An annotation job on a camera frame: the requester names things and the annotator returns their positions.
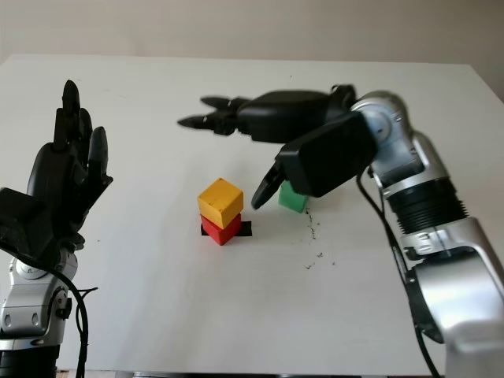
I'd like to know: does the yellow wooden block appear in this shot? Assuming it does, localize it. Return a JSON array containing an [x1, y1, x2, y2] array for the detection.
[[197, 177, 244, 230]]

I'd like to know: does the black tape mark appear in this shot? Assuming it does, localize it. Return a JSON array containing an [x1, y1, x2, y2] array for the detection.
[[200, 220, 252, 239]]

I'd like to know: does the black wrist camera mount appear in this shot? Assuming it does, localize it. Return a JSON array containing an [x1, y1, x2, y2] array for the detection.
[[274, 112, 377, 198], [0, 187, 50, 259]]

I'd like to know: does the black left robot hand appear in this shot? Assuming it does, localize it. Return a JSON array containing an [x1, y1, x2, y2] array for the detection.
[[27, 80, 114, 251]]

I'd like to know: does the green wooden block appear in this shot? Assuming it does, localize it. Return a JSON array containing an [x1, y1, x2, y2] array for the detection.
[[277, 180, 309, 214]]

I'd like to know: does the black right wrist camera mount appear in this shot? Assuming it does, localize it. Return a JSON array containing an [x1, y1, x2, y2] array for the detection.
[[274, 112, 377, 198]]

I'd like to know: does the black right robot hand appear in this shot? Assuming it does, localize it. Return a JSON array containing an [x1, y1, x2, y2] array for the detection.
[[176, 89, 336, 210]]

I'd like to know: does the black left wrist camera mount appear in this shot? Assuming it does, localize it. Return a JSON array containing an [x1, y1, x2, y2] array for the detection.
[[0, 187, 50, 259]]

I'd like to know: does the red wooden block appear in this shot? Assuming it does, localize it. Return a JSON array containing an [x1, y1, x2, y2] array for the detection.
[[199, 212, 242, 247]]

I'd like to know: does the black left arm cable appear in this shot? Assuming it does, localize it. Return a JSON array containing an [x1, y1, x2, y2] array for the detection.
[[11, 251, 99, 378]]

